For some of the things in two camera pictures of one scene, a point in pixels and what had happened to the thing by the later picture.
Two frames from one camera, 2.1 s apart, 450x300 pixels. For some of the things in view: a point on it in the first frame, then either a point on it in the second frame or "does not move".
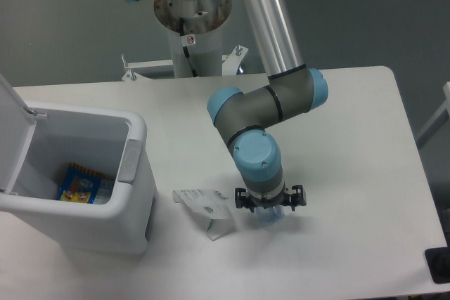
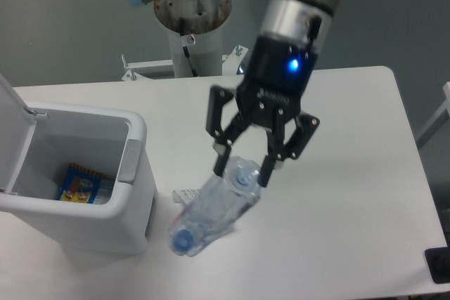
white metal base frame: (231, 62) does not move
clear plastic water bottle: (269, 216) -> (216, 206)
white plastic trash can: (114, 143) does not move
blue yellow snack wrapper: (82, 185) does not move
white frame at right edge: (439, 118) does not move
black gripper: (294, 199) -> (277, 76)
